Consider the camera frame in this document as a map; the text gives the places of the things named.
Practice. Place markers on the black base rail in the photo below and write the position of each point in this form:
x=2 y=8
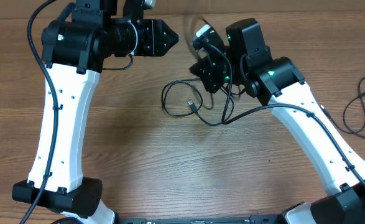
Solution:
x=197 y=221

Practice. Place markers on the brown cardboard back panel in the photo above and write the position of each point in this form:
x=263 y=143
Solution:
x=22 y=9

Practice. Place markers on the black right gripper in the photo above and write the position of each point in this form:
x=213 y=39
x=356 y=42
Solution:
x=204 y=70

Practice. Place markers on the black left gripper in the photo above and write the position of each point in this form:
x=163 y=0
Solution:
x=153 y=45

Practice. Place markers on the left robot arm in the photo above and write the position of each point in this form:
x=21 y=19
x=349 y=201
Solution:
x=75 y=45

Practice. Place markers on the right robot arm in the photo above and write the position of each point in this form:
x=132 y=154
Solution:
x=245 y=59

